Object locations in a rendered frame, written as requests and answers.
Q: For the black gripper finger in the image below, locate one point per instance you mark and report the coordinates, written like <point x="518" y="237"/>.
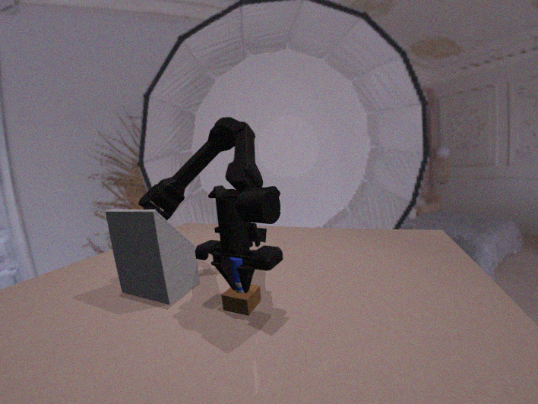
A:
<point x="225" y="269"/>
<point x="245" y="276"/>

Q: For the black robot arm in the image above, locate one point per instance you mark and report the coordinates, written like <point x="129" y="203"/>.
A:
<point x="248" y="202"/>

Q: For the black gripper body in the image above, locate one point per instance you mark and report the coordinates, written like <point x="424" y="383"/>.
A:
<point x="234" y="243"/>

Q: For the tan rectangular block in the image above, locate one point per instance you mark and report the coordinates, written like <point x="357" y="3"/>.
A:
<point x="241" y="302"/>

